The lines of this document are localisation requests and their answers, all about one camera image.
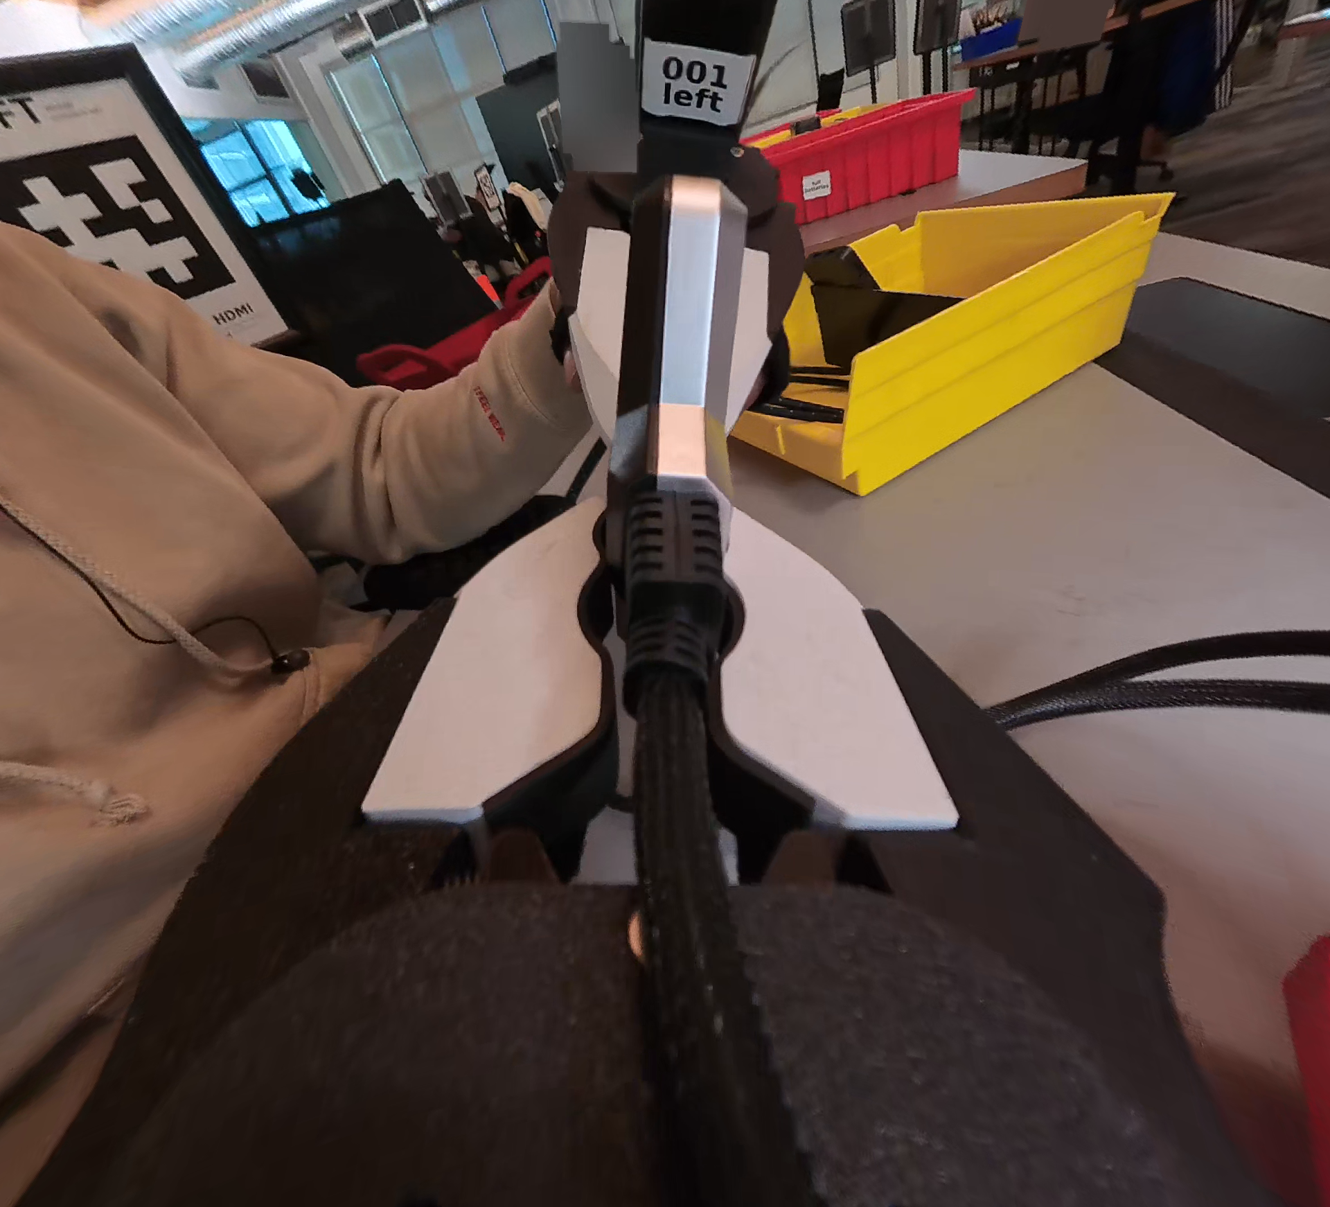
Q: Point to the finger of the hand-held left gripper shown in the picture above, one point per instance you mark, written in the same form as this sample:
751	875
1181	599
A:
748	326
602	326

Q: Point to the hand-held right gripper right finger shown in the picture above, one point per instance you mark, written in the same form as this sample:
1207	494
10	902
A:
842	709

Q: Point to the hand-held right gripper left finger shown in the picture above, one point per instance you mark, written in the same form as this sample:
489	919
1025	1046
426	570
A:
489	698

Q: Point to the yellow storage bin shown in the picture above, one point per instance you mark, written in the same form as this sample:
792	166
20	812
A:
988	376

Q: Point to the red storage bin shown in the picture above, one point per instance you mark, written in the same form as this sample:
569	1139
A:
1312	1073

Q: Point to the person's left hand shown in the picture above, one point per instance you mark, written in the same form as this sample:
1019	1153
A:
563	355

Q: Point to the black panel on stand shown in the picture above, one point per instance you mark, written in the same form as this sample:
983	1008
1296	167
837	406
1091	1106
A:
867	29
940	1

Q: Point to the black clip microphone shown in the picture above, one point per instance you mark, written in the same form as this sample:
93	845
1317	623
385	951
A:
290	660

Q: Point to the red ribbed bin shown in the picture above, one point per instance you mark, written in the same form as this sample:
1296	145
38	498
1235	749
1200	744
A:
885	157

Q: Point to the dark grey cabinet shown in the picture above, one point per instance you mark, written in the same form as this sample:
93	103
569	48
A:
515	115

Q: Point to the large black panel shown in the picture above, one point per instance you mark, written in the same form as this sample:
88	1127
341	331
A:
356	283

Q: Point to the small ceiling vent grille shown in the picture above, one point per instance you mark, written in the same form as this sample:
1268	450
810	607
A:
396	16

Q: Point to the person's beige hoodie torso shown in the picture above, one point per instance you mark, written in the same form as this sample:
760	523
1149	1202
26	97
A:
126	709

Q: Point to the black framed marker sign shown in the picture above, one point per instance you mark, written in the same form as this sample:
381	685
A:
105	208

